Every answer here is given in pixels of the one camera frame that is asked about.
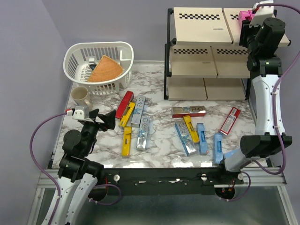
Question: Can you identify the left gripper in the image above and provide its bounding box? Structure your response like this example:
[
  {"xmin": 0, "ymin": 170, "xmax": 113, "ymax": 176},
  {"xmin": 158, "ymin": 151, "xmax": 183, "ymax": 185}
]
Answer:
[{"xmin": 82, "ymin": 108, "xmax": 117, "ymax": 155}]

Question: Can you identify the pink toothpaste box horizontal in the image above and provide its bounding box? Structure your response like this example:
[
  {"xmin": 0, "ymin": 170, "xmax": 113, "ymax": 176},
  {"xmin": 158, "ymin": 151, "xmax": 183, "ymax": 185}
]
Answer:
[{"xmin": 238, "ymin": 11, "xmax": 251, "ymax": 24}]

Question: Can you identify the silver blue toothpaste box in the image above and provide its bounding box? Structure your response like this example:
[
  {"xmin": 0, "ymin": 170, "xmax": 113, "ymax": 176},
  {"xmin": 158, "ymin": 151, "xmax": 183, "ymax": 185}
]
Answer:
[
  {"xmin": 136, "ymin": 116, "xmax": 150, "ymax": 150},
  {"xmin": 175, "ymin": 120, "xmax": 196, "ymax": 156},
  {"xmin": 131, "ymin": 95, "xmax": 146, "ymax": 128}
]

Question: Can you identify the pink toothpaste box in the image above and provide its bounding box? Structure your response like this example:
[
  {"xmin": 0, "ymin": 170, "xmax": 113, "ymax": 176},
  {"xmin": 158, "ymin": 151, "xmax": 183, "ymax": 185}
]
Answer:
[{"xmin": 248, "ymin": 10, "xmax": 255, "ymax": 21}]

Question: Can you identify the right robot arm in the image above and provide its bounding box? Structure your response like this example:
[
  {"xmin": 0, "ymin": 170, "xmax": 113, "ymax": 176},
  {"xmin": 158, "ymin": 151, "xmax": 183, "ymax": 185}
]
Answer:
[{"xmin": 215, "ymin": 17, "xmax": 292, "ymax": 184}]

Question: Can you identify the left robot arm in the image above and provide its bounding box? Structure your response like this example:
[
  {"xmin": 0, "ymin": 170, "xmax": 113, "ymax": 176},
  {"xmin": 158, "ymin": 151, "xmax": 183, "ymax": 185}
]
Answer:
[{"xmin": 42, "ymin": 106, "xmax": 116, "ymax": 225}]

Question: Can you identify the black three-tier shelf rack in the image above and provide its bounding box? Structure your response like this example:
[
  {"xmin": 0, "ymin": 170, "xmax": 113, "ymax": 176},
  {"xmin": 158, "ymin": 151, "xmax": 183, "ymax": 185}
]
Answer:
[{"xmin": 164, "ymin": 7, "xmax": 292, "ymax": 101}]

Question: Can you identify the yellow toothpaste box upper left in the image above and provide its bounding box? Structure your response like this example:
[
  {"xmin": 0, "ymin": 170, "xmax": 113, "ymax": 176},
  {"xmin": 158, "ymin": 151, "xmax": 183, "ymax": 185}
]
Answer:
[{"xmin": 119, "ymin": 102, "xmax": 135, "ymax": 128}]

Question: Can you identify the yellow toothpaste box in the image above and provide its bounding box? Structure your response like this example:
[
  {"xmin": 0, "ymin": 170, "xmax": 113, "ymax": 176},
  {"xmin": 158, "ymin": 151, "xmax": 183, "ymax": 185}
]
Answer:
[
  {"xmin": 121, "ymin": 127, "xmax": 132, "ymax": 157},
  {"xmin": 183, "ymin": 115, "xmax": 200, "ymax": 143},
  {"xmin": 119, "ymin": 102, "xmax": 135, "ymax": 128}
]

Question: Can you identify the beige ceramic mug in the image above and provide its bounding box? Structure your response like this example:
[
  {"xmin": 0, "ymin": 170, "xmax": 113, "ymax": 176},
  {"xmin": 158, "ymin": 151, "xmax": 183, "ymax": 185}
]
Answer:
[{"xmin": 71, "ymin": 86, "xmax": 93, "ymax": 110}]

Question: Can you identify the red toothpaste box left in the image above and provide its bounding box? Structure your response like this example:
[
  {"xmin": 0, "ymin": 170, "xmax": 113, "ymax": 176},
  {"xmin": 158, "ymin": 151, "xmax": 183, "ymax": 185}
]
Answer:
[{"xmin": 115, "ymin": 91, "xmax": 134, "ymax": 120}]

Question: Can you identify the yellow toothpaste box lower left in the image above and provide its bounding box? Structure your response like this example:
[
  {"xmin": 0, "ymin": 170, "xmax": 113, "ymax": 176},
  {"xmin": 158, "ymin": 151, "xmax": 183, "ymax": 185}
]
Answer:
[{"xmin": 121, "ymin": 127, "xmax": 132, "ymax": 157}]

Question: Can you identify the orange woven fan mat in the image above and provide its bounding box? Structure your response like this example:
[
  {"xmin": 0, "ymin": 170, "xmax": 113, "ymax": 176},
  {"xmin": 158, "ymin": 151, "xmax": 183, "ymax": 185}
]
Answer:
[{"xmin": 87, "ymin": 55, "xmax": 123, "ymax": 83}]

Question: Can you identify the black item in basket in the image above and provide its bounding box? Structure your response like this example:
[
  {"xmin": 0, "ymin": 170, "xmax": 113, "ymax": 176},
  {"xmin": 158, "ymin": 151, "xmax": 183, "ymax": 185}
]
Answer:
[{"xmin": 89, "ymin": 58, "xmax": 97, "ymax": 71}]

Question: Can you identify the white plastic basket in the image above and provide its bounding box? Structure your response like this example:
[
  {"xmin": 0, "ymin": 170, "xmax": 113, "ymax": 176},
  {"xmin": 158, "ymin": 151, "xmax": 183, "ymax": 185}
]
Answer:
[{"xmin": 63, "ymin": 41, "xmax": 134, "ymax": 96}]

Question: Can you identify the silver red toothpaste box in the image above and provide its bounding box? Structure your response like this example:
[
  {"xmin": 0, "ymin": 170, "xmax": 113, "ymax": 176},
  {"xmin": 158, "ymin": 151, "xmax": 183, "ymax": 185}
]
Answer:
[{"xmin": 171, "ymin": 106, "xmax": 206, "ymax": 118}]

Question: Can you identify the yellow toothpaste box centre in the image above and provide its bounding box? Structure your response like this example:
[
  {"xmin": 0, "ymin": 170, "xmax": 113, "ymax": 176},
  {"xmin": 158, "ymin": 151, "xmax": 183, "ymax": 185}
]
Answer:
[{"xmin": 183, "ymin": 115, "xmax": 200, "ymax": 143}]

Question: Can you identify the red white toothpaste box right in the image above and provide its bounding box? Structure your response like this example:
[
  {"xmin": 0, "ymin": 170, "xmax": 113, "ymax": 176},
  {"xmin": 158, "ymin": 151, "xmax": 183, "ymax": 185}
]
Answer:
[{"xmin": 219, "ymin": 107, "xmax": 241, "ymax": 135}]

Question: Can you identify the light blue toothpaste box centre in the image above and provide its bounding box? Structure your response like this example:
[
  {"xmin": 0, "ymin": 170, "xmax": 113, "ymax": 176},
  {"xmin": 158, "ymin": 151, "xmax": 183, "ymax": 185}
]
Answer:
[{"xmin": 196, "ymin": 123, "xmax": 208, "ymax": 155}]

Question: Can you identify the light blue toothpaste box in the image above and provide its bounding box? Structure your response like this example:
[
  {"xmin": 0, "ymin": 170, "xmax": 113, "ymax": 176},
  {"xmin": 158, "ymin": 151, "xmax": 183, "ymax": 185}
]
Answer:
[
  {"xmin": 196, "ymin": 123, "xmax": 208, "ymax": 155},
  {"xmin": 213, "ymin": 133, "xmax": 223, "ymax": 164}
]

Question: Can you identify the light blue toothpaste box right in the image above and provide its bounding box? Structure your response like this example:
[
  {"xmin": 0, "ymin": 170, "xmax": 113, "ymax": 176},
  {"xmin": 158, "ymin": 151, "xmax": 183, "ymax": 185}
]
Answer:
[{"xmin": 213, "ymin": 133, "xmax": 223, "ymax": 164}]

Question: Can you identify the light blue toothpaste box corner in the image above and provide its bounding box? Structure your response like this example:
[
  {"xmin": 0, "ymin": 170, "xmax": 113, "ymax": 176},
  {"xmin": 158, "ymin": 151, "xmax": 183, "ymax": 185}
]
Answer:
[{"xmin": 223, "ymin": 149, "xmax": 240, "ymax": 160}]

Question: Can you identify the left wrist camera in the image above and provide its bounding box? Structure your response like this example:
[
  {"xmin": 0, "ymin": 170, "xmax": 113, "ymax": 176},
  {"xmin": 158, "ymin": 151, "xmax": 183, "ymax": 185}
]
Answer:
[{"xmin": 66, "ymin": 106, "xmax": 90, "ymax": 120}]

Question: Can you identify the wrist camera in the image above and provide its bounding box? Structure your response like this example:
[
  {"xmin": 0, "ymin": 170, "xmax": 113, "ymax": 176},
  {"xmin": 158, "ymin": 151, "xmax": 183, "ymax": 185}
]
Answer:
[
  {"xmin": 249, "ymin": 0, "xmax": 274, "ymax": 28},
  {"xmin": 66, "ymin": 106, "xmax": 90, "ymax": 120}
]

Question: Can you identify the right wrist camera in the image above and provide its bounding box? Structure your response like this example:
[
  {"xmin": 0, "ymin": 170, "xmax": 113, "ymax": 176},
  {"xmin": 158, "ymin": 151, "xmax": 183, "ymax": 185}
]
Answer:
[{"xmin": 249, "ymin": 0, "xmax": 274, "ymax": 28}]

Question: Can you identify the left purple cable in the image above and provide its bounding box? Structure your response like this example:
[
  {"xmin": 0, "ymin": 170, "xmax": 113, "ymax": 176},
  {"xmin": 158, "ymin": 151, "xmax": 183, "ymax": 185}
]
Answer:
[{"xmin": 30, "ymin": 112, "xmax": 71, "ymax": 225}]

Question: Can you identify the purple cable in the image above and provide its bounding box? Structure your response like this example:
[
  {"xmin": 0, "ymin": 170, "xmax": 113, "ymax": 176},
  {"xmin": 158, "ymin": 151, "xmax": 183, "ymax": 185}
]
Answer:
[
  {"xmin": 254, "ymin": 2, "xmax": 300, "ymax": 175},
  {"xmin": 30, "ymin": 112, "xmax": 71, "ymax": 225}
]

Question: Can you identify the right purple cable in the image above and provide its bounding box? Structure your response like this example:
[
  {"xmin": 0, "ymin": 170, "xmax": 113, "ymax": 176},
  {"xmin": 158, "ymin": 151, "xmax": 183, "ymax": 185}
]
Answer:
[{"xmin": 254, "ymin": 2, "xmax": 300, "ymax": 175}]

